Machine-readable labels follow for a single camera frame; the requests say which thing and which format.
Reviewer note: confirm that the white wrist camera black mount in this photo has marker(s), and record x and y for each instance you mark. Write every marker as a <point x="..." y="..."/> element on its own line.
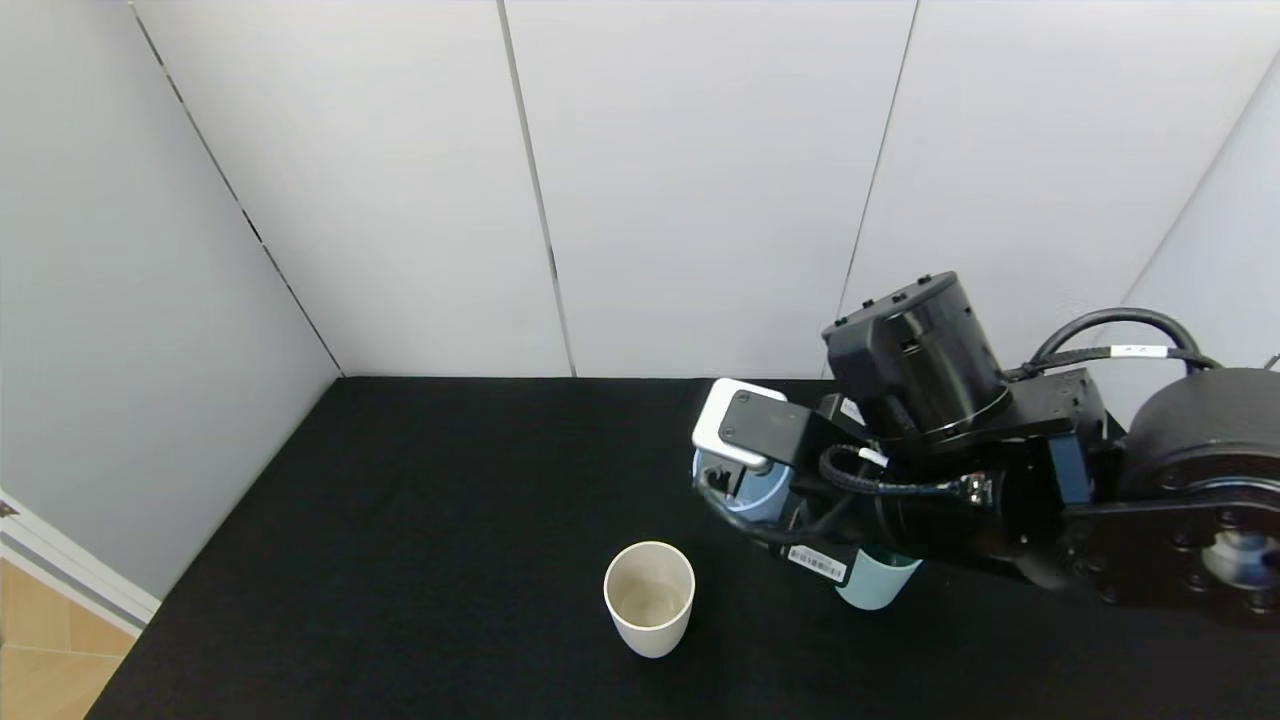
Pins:
<point x="760" y="425"/>

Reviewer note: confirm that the white partition base rail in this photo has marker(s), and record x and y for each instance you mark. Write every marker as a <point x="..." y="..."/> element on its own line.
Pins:
<point x="70" y="570"/>

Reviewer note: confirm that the black table cloth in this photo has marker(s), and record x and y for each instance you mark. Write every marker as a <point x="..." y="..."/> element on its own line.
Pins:
<point x="450" y="500"/>

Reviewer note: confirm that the cream white cup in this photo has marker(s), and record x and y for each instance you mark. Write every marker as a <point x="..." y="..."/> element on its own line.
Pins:
<point x="648" y="610"/>

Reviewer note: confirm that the teal green cup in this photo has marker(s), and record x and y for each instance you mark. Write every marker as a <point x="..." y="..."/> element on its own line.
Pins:
<point x="875" y="585"/>

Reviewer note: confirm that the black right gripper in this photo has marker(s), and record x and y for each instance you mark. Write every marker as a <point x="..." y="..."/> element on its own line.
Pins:
<point x="818" y="563"/>

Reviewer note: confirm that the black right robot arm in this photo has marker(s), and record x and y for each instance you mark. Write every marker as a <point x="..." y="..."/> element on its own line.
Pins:
<point x="920" y="350"/>

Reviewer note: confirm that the light blue cup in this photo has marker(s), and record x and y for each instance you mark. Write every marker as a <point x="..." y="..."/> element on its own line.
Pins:
<point x="765" y="495"/>

